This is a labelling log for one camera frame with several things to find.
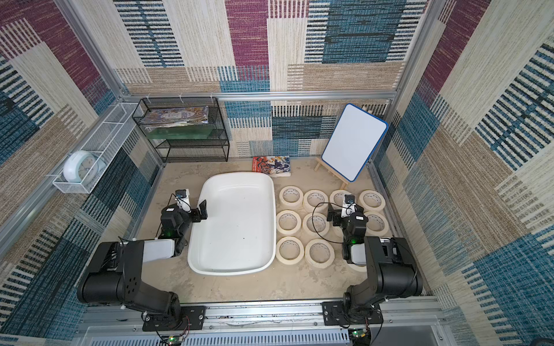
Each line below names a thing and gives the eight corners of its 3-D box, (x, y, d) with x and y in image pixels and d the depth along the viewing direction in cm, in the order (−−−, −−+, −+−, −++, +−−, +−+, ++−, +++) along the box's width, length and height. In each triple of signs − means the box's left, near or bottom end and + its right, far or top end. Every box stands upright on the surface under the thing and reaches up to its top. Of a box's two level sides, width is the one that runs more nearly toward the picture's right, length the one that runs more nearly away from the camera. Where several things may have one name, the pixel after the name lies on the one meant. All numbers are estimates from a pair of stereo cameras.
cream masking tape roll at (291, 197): (278, 209, 102) (278, 206, 100) (278, 189, 110) (278, 185, 107) (303, 209, 102) (304, 206, 100) (302, 188, 109) (302, 185, 107)
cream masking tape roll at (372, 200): (363, 215, 102) (366, 210, 98) (357, 195, 109) (360, 189, 105) (384, 215, 101) (388, 210, 98) (377, 195, 109) (381, 189, 105)
